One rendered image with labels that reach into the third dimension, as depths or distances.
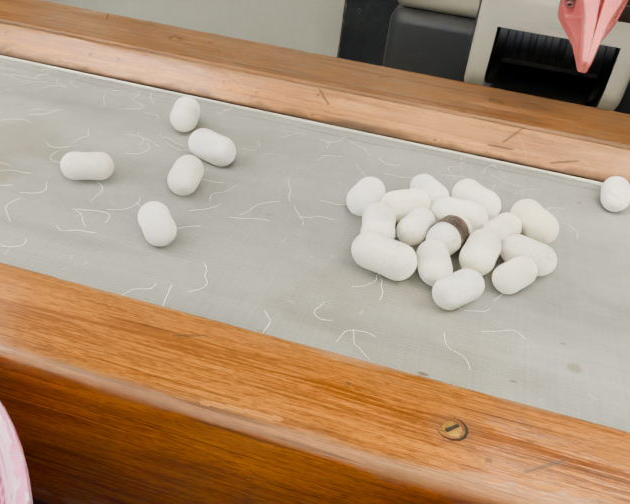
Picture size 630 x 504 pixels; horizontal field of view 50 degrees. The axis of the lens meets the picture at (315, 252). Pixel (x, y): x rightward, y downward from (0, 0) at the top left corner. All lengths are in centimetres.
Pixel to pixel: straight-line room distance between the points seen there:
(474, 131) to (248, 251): 25
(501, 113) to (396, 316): 28
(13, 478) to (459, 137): 43
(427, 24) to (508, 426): 109
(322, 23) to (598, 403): 229
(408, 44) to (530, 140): 77
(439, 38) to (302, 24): 132
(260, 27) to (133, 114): 208
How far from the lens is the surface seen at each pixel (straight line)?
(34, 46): 68
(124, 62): 64
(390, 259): 36
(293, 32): 259
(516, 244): 41
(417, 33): 131
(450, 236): 40
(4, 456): 24
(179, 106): 52
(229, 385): 26
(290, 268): 37
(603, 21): 57
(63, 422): 29
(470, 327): 36
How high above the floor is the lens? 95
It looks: 32 degrees down
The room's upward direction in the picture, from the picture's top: 8 degrees clockwise
